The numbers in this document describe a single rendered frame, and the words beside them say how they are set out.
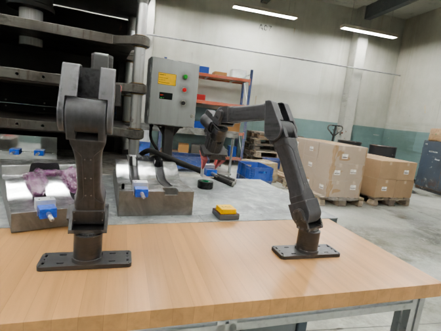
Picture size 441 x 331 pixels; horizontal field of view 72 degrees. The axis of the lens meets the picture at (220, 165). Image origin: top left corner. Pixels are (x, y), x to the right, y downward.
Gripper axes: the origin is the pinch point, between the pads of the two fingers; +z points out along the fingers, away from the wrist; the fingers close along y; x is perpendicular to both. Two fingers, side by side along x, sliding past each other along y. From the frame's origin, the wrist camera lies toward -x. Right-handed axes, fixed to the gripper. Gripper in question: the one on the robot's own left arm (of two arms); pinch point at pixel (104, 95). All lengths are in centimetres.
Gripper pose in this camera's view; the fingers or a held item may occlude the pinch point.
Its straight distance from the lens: 110.9
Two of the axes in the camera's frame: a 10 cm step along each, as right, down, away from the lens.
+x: -0.9, 9.9, 1.4
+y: -9.5, -0.4, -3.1
